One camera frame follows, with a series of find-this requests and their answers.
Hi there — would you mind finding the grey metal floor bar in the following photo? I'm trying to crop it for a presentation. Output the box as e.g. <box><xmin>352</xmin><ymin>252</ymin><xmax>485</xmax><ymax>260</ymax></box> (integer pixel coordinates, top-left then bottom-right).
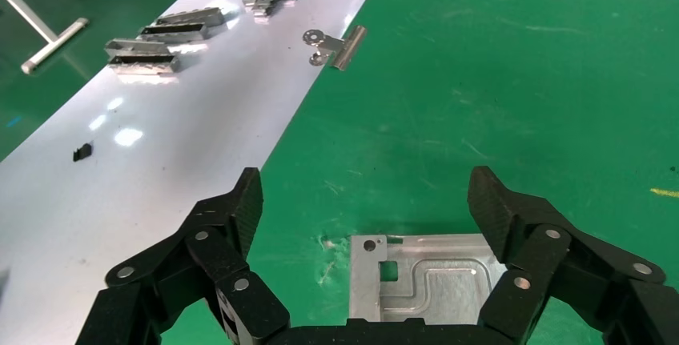
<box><xmin>0</xmin><ymin>0</ymin><xmax>90</xmax><ymax>76</ymax></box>

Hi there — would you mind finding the silver binder clip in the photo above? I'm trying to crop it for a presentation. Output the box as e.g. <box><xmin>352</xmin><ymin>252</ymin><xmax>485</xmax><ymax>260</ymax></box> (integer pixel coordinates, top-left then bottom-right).
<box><xmin>301</xmin><ymin>25</ymin><xmax>368</xmax><ymax>72</ymax></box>

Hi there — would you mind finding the white sheet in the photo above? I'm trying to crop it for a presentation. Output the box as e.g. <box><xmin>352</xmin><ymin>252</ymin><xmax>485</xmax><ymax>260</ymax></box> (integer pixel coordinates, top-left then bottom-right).
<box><xmin>0</xmin><ymin>0</ymin><xmax>391</xmax><ymax>345</ymax></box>

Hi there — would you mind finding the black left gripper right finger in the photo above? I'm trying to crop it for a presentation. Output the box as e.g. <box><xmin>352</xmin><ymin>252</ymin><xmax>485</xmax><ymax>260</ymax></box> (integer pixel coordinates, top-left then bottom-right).
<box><xmin>466</xmin><ymin>166</ymin><xmax>679</xmax><ymax>345</ymax></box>

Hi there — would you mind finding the sheet metal bracket part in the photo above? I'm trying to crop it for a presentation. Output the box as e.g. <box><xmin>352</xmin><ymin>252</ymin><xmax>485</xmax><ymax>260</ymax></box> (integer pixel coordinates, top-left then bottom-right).
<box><xmin>348</xmin><ymin>233</ymin><xmax>508</xmax><ymax>326</ymax></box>

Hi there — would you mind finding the green cloth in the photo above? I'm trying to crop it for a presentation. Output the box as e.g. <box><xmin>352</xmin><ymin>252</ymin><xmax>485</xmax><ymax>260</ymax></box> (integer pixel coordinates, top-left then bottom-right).
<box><xmin>159</xmin><ymin>0</ymin><xmax>679</xmax><ymax>345</ymax></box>

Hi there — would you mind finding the metal channel rail part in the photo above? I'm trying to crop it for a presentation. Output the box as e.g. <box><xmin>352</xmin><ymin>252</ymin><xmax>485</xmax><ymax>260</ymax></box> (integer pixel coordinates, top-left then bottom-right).
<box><xmin>155</xmin><ymin>6</ymin><xmax>224</xmax><ymax>29</ymax></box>
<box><xmin>104</xmin><ymin>38</ymin><xmax>171</xmax><ymax>58</ymax></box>
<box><xmin>138</xmin><ymin>22</ymin><xmax>208</xmax><ymax>43</ymax></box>
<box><xmin>108</xmin><ymin>54</ymin><xmax>181</xmax><ymax>76</ymax></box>

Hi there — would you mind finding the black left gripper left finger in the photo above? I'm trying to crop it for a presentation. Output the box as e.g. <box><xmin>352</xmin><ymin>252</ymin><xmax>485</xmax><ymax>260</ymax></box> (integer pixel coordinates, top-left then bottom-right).
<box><xmin>76</xmin><ymin>166</ymin><xmax>291</xmax><ymax>345</ymax></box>

